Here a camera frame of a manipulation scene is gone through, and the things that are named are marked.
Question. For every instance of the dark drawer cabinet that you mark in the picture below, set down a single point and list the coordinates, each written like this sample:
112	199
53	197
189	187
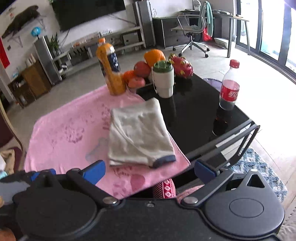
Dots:
166	38

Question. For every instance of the beige garment on chair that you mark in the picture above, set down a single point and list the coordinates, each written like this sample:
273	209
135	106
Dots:
8	161

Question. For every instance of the silver tall speaker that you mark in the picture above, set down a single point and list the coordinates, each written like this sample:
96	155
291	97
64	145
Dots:
46	59

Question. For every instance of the wooden chair frame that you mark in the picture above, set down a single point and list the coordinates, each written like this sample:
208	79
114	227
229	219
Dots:
7	134

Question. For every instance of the green potted plant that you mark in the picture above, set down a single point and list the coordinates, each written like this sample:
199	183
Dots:
54	45

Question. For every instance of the brown wooden cabinet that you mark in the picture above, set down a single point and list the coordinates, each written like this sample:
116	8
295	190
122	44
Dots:
30	85

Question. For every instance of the pink cartoon towel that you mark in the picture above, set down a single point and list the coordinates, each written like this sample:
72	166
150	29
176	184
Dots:
76	135

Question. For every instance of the cola bottle red cap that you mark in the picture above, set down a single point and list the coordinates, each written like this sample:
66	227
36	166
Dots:
230	86

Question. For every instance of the black television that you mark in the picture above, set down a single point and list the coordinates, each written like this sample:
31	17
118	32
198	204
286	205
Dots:
70	13

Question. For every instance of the pink dragon fruit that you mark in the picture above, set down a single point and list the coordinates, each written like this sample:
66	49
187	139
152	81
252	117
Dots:
182	67

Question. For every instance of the cream white t-shirt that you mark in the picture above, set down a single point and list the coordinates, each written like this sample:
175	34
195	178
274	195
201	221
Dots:
138	136

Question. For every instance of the blue globe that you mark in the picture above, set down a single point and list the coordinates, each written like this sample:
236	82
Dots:
36	31

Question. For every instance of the red apple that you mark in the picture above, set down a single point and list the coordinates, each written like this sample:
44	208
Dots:
142	69

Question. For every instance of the blue patterned rug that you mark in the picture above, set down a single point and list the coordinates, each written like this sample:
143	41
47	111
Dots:
252	160

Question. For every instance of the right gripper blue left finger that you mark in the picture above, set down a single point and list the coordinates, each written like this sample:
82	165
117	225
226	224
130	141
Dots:
86	179

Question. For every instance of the small orange tangerine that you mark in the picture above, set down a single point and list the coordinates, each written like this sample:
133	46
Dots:
127	76

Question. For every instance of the grey tv stand shelf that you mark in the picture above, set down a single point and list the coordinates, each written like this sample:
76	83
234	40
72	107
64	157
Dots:
83	54

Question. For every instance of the orange juice bottle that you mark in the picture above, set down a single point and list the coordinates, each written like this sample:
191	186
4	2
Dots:
110	67

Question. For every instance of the dark seal plush toy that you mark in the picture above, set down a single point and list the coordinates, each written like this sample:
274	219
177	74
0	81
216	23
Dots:
21	19

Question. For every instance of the white cup green lid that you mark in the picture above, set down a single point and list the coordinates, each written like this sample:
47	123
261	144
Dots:
163	78

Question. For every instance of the large orange fruit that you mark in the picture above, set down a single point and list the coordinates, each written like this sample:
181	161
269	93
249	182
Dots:
153	56

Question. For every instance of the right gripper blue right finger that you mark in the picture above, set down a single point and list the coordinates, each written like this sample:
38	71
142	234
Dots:
212	182

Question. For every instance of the grey office chair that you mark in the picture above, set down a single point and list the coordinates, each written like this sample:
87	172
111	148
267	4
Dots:
191	30

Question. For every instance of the teal cloth on chair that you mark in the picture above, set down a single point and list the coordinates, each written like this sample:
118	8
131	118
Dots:
210	19

